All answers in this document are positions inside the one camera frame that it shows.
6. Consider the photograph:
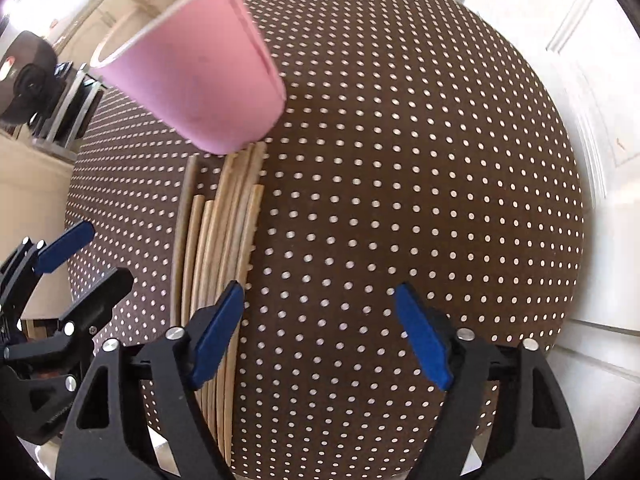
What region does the white door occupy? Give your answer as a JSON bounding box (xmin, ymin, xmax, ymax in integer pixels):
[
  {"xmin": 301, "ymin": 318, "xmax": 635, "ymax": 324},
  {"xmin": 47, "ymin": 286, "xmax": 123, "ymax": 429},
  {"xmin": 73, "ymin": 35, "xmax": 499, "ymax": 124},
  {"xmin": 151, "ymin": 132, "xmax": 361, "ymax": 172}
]
[{"xmin": 465, "ymin": 0, "xmax": 639, "ymax": 479}]

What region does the metal storage rack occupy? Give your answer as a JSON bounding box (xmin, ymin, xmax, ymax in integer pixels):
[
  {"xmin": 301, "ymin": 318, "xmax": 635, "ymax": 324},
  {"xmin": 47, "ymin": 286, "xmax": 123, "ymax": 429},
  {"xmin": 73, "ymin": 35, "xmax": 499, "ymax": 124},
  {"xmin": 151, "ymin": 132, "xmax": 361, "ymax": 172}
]
[{"xmin": 27, "ymin": 62, "xmax": 107, "ymax": 164}]

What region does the brown polka dot tablecloth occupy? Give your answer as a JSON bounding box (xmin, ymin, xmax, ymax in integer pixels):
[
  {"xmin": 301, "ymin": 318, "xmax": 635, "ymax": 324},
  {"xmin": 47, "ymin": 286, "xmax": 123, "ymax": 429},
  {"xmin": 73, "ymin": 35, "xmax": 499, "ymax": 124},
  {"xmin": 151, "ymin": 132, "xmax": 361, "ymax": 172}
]
[{"xmin": 66, "ymin": 0, "xmax": 584, "ymax": 479}]

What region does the black appliance on rack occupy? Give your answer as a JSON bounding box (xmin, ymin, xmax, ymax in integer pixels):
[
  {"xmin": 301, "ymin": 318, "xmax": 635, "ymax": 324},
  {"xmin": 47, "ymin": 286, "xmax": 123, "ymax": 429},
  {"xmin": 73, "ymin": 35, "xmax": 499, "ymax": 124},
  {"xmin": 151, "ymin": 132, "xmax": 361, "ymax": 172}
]
[{"xmin": 1, "ymin": 30, "xmax": 58, "ymax": 125}]

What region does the pink cylindrical cup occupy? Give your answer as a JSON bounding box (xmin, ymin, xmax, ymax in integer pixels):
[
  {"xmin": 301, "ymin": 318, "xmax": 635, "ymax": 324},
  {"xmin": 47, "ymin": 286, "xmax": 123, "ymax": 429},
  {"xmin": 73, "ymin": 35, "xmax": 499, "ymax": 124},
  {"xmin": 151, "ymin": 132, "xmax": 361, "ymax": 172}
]
[{"xmin": 90, "ymin": 0, "xmax": 286, "ymax": 155}]

